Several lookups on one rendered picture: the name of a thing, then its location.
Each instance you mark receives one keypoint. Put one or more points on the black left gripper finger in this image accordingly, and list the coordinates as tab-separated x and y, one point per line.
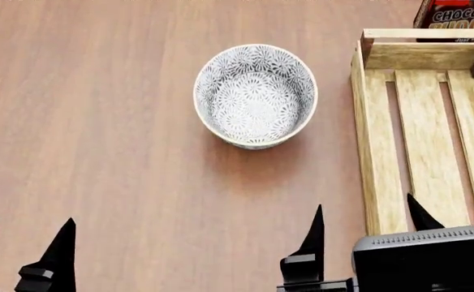
56	261

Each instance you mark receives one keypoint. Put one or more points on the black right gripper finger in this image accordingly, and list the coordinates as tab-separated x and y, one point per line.
421	217
312	249

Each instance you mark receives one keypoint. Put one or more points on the floral patterned black-white bowl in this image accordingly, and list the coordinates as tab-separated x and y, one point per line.
255	100

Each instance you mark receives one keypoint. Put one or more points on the light wooden slatted crate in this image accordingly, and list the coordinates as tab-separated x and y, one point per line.
425	146

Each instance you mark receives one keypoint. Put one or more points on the chocolate pudding box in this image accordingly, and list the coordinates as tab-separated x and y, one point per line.
456	15

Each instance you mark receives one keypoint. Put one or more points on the dark grey wrist camera box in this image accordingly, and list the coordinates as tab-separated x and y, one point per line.
423	261

